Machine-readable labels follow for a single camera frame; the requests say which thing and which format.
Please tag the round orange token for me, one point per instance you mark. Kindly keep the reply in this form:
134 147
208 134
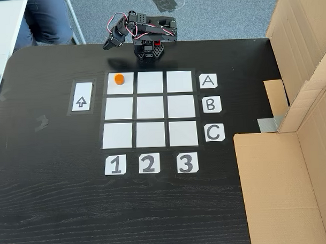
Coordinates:
119 79

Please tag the white nine-square grid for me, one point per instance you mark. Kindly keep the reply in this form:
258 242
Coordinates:
150 107

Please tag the white desk leg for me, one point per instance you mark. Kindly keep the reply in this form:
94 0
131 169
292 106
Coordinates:
75 23

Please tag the black clamp red knob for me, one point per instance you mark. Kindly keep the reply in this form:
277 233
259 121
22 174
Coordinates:
157 43

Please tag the black floor tape patch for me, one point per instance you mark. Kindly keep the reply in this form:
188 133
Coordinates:
164 2

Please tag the white arrow paper sheet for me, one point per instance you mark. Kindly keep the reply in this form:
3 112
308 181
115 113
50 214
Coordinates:
81 96

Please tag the person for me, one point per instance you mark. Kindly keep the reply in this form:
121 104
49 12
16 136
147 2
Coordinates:
47 21

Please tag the paper sheet letter A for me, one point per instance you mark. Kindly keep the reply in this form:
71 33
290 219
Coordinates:
208 81

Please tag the clear tape scraps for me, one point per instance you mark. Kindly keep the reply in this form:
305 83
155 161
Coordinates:
42 124

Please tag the white desk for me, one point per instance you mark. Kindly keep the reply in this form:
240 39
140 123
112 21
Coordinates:
4 31

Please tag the clear tape scrap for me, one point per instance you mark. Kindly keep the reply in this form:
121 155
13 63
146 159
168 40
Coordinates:
4 96

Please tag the paper sheet letter B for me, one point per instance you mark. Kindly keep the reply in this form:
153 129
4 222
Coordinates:
211 104

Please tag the paper sheet number 1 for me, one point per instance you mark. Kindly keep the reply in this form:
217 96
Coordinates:
115 165

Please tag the paper sheet number 2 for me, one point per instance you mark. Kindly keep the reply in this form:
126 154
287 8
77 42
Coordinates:
149 163

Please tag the paper sheet letter C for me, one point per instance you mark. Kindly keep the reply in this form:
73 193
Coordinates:
214 132

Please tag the paper sheet number 3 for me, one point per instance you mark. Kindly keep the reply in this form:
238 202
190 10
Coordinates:
187 162

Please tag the grey duct tape strip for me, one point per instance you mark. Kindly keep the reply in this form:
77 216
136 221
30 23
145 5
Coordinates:
268 123

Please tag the brown cardboard wall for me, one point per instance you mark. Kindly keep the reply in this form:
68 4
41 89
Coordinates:
296 42
275 190

